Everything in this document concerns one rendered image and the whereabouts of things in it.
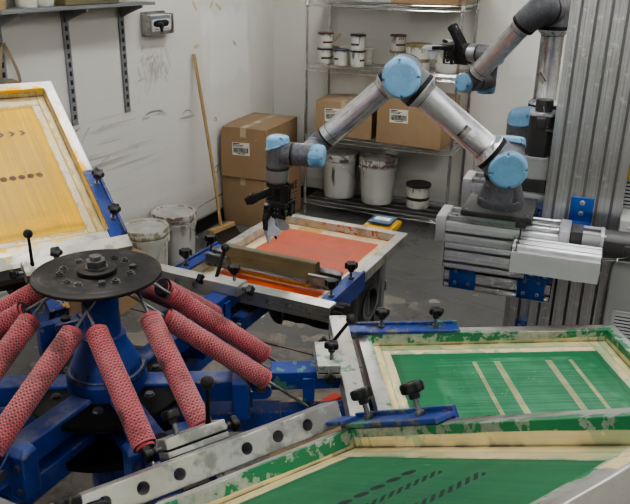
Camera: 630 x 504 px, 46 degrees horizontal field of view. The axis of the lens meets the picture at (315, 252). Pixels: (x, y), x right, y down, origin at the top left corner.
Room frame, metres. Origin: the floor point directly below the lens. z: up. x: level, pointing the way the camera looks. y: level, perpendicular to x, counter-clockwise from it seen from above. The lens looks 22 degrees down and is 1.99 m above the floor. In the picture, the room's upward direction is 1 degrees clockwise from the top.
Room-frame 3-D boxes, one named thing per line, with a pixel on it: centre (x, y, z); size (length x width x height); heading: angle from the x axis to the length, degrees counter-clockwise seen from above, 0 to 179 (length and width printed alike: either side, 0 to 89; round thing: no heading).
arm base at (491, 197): (2.33, -0.61, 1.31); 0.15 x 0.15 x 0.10
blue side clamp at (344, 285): (2.21, -0.09, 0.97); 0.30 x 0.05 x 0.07; 155
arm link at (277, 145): (2.34, 0.12, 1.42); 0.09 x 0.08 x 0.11; 79
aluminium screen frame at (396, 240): (2.54, 0.06, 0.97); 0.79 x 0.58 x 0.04; 155
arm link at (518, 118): (2.80, -0.79, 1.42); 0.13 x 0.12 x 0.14; 134
